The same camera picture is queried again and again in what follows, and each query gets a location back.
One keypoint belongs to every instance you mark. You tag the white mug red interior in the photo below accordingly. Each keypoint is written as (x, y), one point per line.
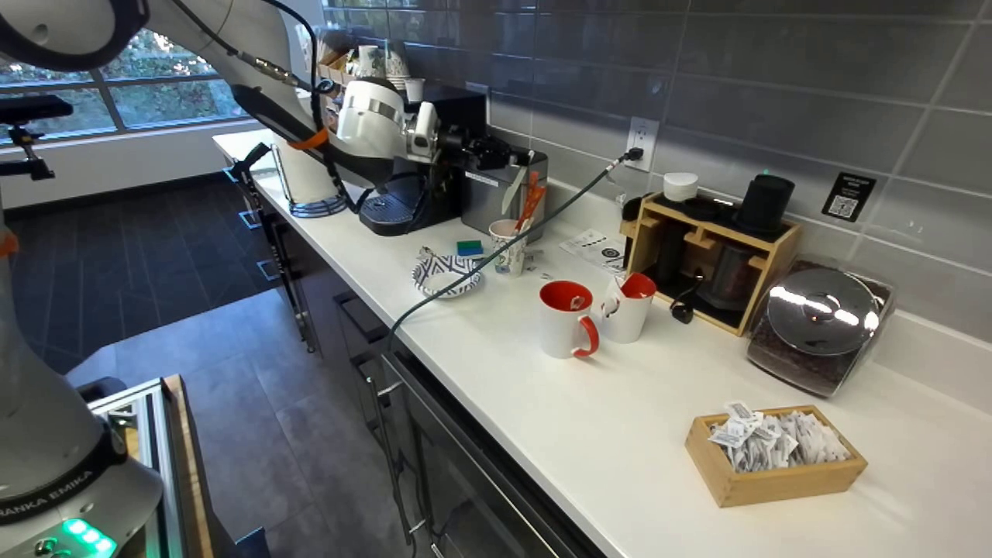
(628, 314)

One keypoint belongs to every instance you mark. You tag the black QR code sign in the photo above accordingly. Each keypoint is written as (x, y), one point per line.
(846, 197)

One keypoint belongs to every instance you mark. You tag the black camera on tripod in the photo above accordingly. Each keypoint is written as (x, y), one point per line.
(25, 109)

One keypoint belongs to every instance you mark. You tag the dark cabinet drawers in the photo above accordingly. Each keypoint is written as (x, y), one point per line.
(454, 484)

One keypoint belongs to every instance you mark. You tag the small white cup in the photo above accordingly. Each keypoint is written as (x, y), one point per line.
(681, 187)

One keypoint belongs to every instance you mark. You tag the white wall outlet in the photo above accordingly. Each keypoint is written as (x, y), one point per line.
(643, 141)

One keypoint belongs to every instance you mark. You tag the stainless steel toaster box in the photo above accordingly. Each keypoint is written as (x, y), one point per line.
(491, 202)

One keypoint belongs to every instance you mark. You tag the window with frame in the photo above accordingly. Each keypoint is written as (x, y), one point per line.
(166, 97)

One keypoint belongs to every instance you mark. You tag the pile of white sugar packets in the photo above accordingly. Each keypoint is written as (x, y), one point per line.
(777, 439)

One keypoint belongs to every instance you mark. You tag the white jug blue base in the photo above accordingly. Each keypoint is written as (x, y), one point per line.
(299, 179)

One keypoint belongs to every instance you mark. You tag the orange plastic utensil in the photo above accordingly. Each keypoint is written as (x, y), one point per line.
(530, 197)

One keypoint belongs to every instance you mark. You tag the small black knob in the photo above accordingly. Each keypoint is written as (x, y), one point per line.
(682, 309)

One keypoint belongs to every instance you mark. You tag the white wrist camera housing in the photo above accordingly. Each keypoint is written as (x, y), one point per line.
(376, 113)

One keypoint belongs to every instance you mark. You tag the paper packets on counter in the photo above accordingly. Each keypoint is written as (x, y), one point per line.
(597, 249)

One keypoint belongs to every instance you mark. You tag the aluminium frame stand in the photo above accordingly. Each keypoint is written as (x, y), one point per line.
(143, 423)

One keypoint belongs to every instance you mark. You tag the black stand leg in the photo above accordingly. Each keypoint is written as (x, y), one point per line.
(279, 249)

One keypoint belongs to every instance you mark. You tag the clear glass cup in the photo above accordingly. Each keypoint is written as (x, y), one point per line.
(511, 251)

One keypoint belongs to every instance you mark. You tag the dark glass jar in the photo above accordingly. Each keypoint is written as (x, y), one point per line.
(734, 277)

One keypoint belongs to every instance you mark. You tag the wooden packet box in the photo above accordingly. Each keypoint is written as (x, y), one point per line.
(777, 484)

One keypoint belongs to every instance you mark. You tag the black cylindrical canister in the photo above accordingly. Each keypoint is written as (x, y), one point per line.
(768, 206)

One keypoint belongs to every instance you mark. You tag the blue white patterned bowl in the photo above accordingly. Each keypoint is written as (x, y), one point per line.
(448, 279)

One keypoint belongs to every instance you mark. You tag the black coffee maker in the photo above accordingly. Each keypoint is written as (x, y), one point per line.
(414, 197)

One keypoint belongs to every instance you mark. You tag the small teal sponge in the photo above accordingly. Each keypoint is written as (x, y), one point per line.
(469, 249)

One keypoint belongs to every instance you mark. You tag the wooden countertop organizer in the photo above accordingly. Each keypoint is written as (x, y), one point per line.
(771, 264)

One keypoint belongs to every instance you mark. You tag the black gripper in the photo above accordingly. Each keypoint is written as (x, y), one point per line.
(465, 154)

